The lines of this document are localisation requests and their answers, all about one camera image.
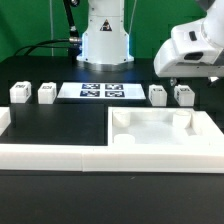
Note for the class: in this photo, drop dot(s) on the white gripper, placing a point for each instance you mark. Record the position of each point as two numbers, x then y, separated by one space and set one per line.
193 50

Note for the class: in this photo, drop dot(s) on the white square tabletop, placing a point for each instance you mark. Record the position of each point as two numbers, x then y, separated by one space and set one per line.
160 126

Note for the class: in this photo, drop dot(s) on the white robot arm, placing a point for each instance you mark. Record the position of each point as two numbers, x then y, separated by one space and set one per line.
105 43

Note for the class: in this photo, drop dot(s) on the white U-shaped fence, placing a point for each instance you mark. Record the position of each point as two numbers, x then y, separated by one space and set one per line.
195 158

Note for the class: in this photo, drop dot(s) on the white marker sheet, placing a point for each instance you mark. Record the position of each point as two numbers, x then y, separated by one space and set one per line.
75 90

